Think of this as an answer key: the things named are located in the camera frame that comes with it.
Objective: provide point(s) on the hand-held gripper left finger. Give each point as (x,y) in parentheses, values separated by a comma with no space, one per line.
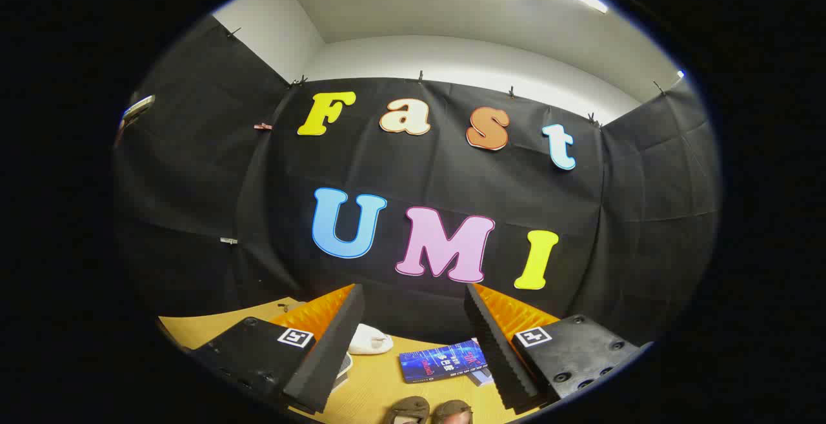
(322,359)

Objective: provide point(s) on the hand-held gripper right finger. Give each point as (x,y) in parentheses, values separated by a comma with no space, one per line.
(497,353)

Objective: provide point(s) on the brown fuzzy shoe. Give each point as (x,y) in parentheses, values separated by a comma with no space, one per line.
(408,411)
(452,412)

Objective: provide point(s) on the white soft bundle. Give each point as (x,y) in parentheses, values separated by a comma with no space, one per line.
(369,341)

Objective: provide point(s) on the blue cover book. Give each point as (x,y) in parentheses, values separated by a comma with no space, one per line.
(439,363)

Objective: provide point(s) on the black backdrop cloth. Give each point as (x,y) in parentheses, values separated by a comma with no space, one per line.
(452,179)

